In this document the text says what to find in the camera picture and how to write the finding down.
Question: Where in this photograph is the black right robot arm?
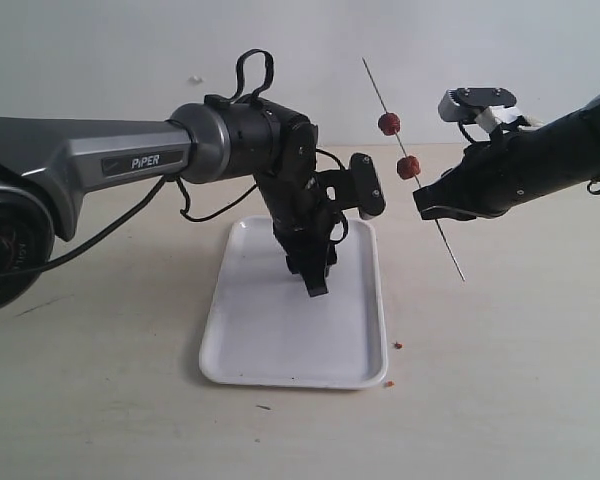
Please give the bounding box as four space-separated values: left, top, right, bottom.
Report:
413 87 600 221

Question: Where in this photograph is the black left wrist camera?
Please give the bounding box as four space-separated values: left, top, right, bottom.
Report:
318 152 386 220

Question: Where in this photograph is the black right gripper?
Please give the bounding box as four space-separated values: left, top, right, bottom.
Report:
413 134 545 221

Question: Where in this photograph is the thin metal skewer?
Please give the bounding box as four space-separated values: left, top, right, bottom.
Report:
361 56 466 283

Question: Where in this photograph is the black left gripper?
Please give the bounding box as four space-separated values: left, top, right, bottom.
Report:
259 172 345 297

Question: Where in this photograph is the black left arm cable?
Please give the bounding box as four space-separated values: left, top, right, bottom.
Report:
0 48 349 281

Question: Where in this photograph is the white rectangular plastic tray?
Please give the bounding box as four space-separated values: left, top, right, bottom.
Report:
198 216 388 390

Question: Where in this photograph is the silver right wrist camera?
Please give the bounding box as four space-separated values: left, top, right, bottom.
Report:
438 87 544 135

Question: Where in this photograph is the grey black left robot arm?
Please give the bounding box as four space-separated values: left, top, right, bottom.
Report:
0 95 344 309

